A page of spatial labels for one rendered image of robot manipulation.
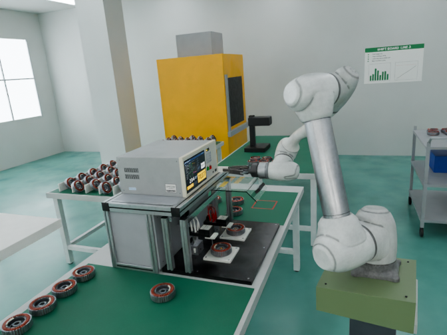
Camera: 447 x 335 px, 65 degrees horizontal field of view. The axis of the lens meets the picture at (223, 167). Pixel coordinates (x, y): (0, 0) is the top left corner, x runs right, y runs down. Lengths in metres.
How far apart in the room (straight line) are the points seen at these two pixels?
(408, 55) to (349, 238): 5.73
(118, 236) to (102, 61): 4.14
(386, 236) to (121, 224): 1.22
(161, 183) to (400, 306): 1.15
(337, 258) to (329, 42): 5.80
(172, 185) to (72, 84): 7.75
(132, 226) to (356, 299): 1.07
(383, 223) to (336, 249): 0.26
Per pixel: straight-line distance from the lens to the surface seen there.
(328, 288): 1.51
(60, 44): 9.53
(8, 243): 1.40
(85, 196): 3.30
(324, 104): 1.36
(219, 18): 7.39
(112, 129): 5.82
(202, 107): 5.52
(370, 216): 1.51
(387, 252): 1.56
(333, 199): 1.37
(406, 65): 6.91
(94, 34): 5.84
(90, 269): 1.99
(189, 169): 1.78
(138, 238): 1.86
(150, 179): 1.84
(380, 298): 1.49
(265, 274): 1.78
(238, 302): 1.61
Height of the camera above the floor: 1.71
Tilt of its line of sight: 15 degrees down
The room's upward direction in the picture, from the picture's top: 4 degrees counter-clockwise
